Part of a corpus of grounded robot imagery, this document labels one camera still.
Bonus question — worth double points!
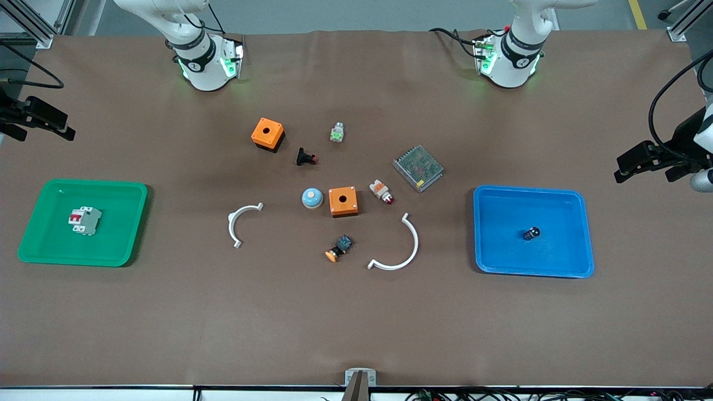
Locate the small white arc bracket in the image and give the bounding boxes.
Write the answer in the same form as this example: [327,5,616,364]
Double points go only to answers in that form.
[227,203,264,249]

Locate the brown table mat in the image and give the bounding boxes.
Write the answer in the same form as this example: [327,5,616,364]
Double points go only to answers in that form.
[0,29,713,388]

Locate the black left arm base cable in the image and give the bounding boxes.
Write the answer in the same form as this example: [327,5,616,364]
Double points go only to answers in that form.
[429,25,510,59]

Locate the yellow blue push button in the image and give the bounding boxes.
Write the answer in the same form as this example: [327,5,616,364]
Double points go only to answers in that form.
[325,234,354,263]

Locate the orange button box black base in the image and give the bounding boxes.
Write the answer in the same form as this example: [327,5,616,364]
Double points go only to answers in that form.
[251,117,286,153]

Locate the all orange button box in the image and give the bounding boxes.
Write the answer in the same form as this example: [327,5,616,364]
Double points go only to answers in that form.
[328,186,359,218]

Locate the white red circuit breaker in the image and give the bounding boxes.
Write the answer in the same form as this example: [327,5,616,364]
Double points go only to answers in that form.
[68,206,103,236]

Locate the green plastic tray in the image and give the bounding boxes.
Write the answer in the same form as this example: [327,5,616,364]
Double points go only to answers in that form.
[17,178,149,268]

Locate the black right arm base cable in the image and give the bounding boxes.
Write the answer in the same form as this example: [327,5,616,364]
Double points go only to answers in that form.
[181,0,226,35]

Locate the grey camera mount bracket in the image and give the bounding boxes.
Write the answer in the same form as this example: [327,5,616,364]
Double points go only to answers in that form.
[341,368,377,401]

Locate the blue plastic tray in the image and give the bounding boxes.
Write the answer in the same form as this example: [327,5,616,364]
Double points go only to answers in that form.
[473,185,595,278]

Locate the aluminium frame profile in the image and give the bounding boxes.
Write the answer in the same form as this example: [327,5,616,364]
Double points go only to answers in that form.
[0,0,76,50]
[666,0,713,43]

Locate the red orange indicator lamp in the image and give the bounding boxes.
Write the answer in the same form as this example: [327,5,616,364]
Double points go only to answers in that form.
[369,179,395,206]

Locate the metal mesh power supply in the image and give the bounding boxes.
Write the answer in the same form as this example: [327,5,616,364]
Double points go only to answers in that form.
[393,145,445,193]

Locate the black arm base cable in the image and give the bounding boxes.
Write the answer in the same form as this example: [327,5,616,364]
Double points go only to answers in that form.
[429,25,510,59]
[181,0,226,35]

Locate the large white arc bracket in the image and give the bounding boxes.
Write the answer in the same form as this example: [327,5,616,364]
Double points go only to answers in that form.
[367,212,419,271]

